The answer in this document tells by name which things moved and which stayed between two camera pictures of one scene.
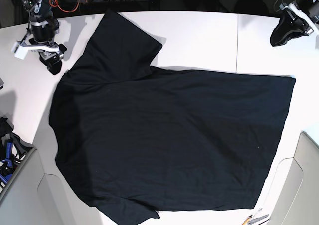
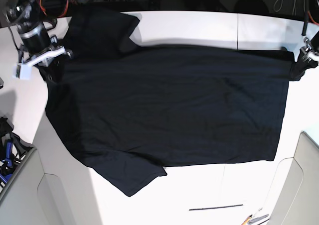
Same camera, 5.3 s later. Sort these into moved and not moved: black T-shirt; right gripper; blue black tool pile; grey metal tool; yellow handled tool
Moved: right gripper; black T-shirt
Not moved: grey metal tool; blue black tool pile; yellow handled tool
